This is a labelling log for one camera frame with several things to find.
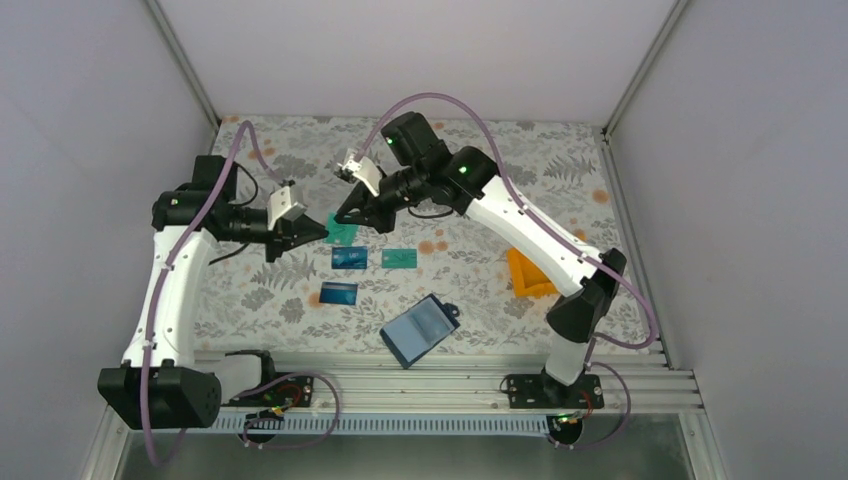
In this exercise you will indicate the floral table cloth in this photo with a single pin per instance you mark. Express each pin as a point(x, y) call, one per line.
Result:
point(458, 237)

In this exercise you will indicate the blue striped credit card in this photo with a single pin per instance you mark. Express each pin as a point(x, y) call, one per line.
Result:
point(337, 293)

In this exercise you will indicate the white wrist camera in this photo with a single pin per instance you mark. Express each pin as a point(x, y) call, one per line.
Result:
point(353, 169)
point(285, 203)

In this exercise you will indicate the aluminium rail base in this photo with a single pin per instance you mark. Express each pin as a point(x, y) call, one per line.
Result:
point(468, 394)

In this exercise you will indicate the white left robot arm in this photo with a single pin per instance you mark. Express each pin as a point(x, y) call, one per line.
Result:
point(157, 376)

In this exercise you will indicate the dark blue credit card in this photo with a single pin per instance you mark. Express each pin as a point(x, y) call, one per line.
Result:
point(349, 258)

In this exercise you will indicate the green credit card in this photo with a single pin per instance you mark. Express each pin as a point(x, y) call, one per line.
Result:
point(342, 235)

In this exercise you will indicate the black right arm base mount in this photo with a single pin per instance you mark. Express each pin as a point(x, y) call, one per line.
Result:
point(540, 391)

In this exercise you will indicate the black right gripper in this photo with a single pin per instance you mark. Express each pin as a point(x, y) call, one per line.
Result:
point(370, 214)

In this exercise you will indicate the teal credit card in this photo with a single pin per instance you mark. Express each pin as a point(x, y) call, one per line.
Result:
point(399, 258)

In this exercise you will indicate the blue leather card holder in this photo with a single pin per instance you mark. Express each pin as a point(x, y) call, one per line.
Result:
point(419, 330)

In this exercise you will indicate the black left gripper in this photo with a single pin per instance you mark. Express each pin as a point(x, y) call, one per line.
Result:
point(291, 230)

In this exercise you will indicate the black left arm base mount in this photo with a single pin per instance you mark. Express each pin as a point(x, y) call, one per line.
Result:
point(275, 394)

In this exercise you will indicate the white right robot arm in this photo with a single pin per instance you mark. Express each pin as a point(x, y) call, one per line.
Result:
point(469, 183)

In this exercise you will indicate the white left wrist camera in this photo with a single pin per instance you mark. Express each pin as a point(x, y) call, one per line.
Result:
point(285, 203)

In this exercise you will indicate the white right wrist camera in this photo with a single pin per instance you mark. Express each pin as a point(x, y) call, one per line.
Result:
point(353, 169)

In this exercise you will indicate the yellow plastic bin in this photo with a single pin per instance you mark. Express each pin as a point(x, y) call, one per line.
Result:
point(527, 279)

